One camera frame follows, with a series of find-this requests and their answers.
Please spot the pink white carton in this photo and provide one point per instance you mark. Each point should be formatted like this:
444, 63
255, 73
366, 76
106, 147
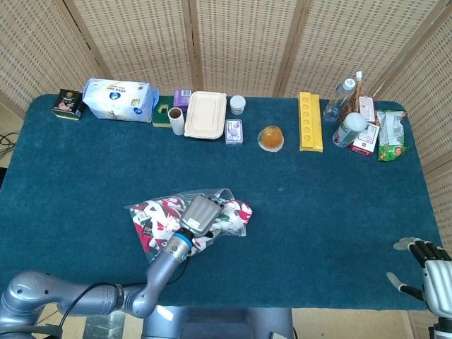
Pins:
367, 107

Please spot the teal table carpet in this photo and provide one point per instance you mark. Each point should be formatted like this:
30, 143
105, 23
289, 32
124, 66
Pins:
300, 219

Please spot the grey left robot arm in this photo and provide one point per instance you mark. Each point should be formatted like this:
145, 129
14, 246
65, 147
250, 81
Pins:
155, 279

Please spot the clear bag with patterned cloth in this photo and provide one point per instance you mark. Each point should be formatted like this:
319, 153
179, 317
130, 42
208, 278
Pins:
141, 208

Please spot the small purple box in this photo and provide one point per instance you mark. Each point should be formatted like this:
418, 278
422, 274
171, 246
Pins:
182, 99

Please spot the blue white tissue pack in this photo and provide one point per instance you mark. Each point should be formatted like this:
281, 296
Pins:
116, 100

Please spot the white roll with cardboard core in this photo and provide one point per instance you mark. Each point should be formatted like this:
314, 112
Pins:
177, 123

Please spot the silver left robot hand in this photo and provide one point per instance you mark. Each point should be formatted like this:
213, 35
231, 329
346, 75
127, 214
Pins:
199, 213

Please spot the small white lidded jar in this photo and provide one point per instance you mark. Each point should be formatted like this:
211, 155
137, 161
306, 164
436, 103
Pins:
237, 105

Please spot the green snack bag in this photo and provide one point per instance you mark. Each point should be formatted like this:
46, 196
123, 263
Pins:
392, 136

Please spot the beige lidded lunch box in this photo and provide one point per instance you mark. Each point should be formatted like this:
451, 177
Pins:
205, 114

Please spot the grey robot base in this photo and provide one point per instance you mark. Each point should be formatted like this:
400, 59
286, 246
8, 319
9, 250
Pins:
219, 323

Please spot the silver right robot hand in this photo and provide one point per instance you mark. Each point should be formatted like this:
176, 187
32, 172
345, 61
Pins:
438, 279

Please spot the white green cylindrical can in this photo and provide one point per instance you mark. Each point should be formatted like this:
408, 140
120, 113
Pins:
347, 130

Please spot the orange jelly cup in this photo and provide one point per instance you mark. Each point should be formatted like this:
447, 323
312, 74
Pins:
270, 137

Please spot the yellow holed tray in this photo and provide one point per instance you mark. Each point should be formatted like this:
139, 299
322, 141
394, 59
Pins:
310, 121

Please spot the brown bottle with white cap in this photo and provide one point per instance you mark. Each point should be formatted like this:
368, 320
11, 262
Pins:
354, 97

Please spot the yellow green sponge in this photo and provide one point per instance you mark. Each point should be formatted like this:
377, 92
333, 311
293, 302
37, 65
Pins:
159, 116

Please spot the dark rectangular tin can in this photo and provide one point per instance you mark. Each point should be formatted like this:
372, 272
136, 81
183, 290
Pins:
68, 105

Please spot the clear purple plastic case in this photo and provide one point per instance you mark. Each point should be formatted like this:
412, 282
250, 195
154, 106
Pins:
234, 131

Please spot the woven folding screen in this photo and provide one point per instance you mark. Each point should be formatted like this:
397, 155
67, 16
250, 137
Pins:
247, 42

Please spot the clear water bottle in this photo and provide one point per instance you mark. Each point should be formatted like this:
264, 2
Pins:
337, 102

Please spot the red white carton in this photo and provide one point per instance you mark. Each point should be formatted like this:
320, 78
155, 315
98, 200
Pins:
365, 141

